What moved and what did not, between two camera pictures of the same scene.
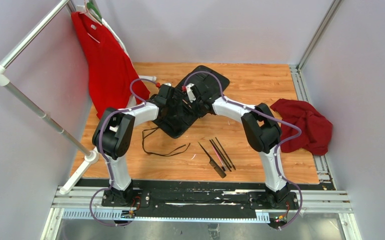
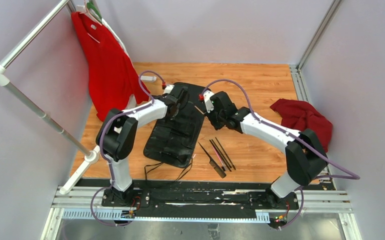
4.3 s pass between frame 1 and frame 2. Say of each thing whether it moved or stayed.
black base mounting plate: stayed
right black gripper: moved
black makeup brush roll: moved
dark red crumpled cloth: stayed
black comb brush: stayed
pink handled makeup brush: stayed
